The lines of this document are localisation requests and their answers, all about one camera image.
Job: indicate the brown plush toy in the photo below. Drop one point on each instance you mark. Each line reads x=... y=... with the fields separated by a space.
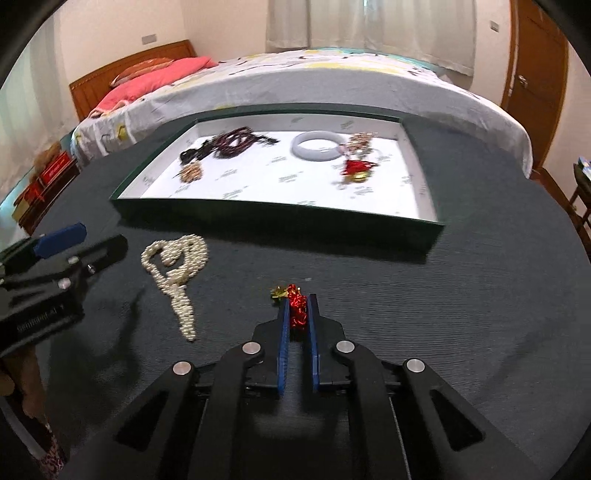
x=48 y=154

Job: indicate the white jade bangle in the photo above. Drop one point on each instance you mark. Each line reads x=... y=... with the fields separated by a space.
x=300 y=150

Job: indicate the red and gold knot ornament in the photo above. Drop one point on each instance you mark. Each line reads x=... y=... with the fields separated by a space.
x=298 y=307
x=354 y=167

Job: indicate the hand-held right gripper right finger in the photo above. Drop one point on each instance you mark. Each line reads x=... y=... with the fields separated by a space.
x=314 y=341

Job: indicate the brown wooden door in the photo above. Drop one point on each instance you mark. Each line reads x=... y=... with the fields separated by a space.
x=535 y=50

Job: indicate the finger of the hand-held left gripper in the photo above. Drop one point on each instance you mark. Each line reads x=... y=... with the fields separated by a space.
x=104 y=251
x=60 y=240

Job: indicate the wooden chair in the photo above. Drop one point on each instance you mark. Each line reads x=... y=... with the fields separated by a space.
x=582 y=194

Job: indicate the pink pillow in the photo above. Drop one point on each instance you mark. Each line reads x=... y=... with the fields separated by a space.
x=152 y=81

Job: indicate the gold pearl brooch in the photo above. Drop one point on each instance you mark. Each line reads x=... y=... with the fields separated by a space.
x=359 y=142

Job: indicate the orange patterned pillow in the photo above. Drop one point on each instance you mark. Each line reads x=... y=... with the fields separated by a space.
x=138 y=71

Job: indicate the green box tray white inside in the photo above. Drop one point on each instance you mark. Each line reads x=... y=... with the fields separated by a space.
x=277 y=184

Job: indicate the wall switch plate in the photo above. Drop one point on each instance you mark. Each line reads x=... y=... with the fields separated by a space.
x=149 y=39
x=494 y=26

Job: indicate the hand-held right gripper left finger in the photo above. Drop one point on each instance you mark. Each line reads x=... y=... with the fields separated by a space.
x=284 y=341

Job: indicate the wooden nightstand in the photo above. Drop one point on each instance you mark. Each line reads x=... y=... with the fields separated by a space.
x=41 y=203

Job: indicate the wooden headboard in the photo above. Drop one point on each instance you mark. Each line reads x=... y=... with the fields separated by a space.
x=101 y=83

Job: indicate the white curtain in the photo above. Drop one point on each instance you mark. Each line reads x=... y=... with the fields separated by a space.
x=369 y=27

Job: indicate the red box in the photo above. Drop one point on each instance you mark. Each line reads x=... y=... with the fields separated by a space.
x=54 y=170

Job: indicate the bed with patterned sheet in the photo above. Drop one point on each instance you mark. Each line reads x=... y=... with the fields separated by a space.
x=323 y=87

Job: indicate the person's left hand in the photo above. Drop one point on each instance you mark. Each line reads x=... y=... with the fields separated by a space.
x=30 y=383

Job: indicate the floral patterned clothing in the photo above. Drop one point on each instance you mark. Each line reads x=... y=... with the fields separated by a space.
x=51 y=454

